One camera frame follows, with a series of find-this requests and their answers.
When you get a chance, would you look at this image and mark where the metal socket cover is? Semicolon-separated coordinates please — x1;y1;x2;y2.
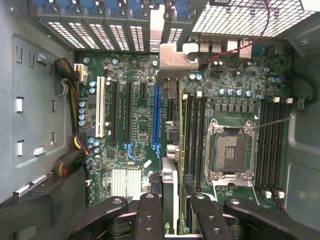
211;178;261;206

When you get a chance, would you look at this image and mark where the silver chipset heatsink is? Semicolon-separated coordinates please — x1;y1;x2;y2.
111;168;143;198

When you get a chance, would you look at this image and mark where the CPU socket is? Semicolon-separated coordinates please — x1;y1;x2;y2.
204;118;256;187

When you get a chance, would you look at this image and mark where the black RAM slot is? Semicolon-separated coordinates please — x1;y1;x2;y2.
187;91;195;187
271;96;281;195
278;98;294;199
258;99;266;193
264;99;273;199
194;90;201;190
200;93;208;191

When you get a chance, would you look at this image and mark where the blue expansion slot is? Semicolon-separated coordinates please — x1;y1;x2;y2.
151;82;161;159

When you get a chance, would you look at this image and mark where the black long expansion slot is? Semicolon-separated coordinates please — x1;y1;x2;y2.
165;97;174;121
124;81;133;144
110;81;119;144

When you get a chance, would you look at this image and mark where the black plastic shroud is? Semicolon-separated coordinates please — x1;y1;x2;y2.
0;172;87;240

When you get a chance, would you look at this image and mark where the black open PC case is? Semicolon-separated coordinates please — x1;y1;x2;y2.
0;0;320;240

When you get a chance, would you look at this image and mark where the thin locking lever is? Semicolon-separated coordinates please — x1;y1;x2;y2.
251;115;295;130

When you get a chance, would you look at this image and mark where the white expansion slot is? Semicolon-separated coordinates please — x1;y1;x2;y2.
95;76;106;138

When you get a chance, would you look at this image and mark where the black short expansion slot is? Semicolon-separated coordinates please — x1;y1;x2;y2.
139;81;148;101

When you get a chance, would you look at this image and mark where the green motherboard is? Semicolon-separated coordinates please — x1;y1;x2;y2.
74;51;294;209

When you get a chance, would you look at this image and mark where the black yellow power cable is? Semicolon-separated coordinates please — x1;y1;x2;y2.
52;56;90;179

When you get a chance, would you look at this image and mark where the red black twisted wire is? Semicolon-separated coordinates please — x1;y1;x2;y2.
198;0;274;68

